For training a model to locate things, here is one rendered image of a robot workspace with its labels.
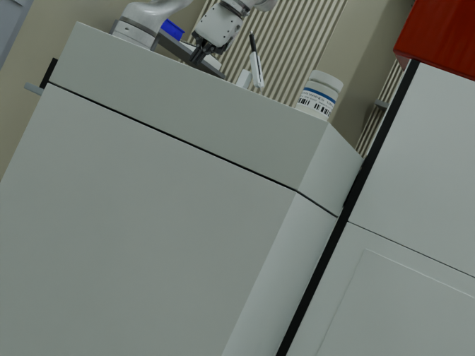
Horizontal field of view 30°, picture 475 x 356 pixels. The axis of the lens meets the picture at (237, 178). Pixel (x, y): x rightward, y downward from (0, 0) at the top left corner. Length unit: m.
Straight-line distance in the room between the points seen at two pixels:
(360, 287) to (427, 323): 0.17
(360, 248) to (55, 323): 0.69
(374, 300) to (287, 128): 0.48
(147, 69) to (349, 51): 5.29
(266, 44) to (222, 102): 5.20
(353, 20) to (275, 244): 5.39
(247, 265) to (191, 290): 0.13
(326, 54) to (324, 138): 5.08
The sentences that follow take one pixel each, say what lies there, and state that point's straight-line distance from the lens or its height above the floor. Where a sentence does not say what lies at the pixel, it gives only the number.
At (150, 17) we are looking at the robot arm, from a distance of 2.66.
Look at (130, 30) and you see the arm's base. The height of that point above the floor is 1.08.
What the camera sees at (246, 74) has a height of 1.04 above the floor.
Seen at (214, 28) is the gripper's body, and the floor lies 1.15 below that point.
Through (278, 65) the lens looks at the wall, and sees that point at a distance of 6.87.
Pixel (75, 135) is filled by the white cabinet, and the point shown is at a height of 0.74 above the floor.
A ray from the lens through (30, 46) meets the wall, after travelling 6.16.
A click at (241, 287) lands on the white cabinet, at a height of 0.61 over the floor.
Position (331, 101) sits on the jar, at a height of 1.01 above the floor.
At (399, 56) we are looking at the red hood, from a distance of 2.11.
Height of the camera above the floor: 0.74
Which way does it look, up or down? 2 degrees up
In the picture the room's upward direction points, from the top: 25 degrees clockwise
